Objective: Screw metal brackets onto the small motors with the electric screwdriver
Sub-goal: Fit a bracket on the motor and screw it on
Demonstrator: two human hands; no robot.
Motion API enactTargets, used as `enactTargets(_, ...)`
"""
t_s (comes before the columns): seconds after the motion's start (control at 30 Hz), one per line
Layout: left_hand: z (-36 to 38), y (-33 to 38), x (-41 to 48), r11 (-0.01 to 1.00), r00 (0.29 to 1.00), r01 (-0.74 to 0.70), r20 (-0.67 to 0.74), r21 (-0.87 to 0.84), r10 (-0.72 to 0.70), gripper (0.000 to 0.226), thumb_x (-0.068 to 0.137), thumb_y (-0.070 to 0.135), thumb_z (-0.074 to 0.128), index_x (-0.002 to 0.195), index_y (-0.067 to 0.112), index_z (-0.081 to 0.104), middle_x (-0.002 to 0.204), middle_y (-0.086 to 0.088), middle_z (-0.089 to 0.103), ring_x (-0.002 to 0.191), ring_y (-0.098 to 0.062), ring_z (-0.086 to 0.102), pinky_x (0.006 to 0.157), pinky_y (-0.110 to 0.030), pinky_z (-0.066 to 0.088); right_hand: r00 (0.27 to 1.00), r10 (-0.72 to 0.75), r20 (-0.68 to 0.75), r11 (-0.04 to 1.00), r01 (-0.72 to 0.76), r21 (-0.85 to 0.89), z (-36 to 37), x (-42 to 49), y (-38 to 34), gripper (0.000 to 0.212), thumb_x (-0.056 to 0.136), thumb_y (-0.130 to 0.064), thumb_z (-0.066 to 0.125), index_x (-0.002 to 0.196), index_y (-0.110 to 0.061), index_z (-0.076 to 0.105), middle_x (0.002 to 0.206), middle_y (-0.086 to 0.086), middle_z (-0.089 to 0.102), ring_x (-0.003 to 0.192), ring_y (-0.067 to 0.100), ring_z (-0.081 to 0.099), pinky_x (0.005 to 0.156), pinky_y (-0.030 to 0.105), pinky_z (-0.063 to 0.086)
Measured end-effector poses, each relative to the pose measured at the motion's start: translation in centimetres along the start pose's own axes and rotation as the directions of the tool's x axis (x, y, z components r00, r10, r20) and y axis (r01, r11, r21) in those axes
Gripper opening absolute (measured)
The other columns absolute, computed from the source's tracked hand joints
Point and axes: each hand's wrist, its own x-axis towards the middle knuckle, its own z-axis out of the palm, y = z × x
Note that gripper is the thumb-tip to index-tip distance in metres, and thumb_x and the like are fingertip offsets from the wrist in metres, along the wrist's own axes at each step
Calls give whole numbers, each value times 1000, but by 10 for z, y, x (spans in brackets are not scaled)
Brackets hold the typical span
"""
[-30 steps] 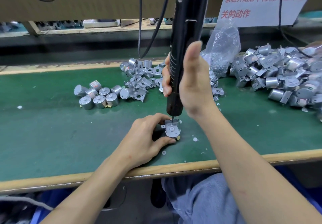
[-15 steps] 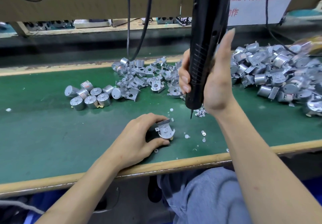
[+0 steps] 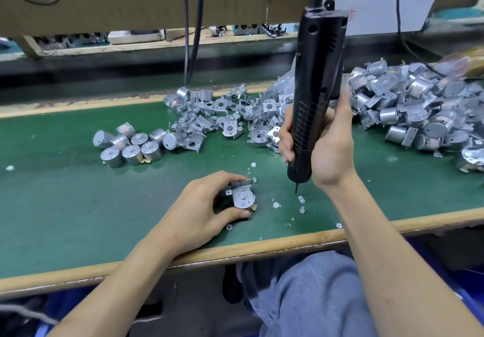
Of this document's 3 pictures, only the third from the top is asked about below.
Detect person's left hand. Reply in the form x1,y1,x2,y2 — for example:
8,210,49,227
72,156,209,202
160,170,254,258

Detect person's right hand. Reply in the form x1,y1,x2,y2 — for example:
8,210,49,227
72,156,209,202
278,83,358,194

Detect silver round motor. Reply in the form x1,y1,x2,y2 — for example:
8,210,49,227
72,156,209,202
225,185,258,211

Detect silver metal bracket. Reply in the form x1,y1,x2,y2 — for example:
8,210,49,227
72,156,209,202
225,178,258,198

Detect black electric screwdriver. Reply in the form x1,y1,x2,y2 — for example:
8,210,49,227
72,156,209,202
286,0,350,195

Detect pile of silver motors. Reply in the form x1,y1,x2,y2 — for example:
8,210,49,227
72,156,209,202
92,121,181,169

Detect pile of assembled motors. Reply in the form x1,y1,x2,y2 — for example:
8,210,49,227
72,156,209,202
344,57,484,174

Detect pile of metal brackets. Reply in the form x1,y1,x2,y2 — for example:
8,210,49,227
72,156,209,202
162,68,297,152

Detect person's right forearm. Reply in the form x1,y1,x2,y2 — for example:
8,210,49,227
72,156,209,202
329,176,484,337

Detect person's left forearm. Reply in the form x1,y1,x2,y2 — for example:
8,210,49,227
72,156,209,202
47,235,186,337

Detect green bench mat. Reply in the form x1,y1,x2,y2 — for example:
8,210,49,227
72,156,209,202
0,83,484,280

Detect grey blue trousers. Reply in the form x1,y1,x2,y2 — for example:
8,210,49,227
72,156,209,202
236,250,379,337

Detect white paper sign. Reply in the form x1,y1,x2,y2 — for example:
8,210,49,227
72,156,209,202
329,0,451,37

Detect blue plastic bin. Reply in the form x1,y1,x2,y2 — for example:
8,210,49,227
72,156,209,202
34,288,95,337

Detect orange packet in plastic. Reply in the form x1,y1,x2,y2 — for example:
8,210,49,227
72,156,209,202
457,49,484,77

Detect dark blue crate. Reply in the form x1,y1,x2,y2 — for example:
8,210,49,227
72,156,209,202
408,235,484,326

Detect brown back panel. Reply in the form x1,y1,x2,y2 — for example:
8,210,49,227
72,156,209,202
0,0,319,39

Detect black hanging cable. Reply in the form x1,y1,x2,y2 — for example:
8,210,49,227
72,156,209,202
179,0,192,88
188,0,206,88

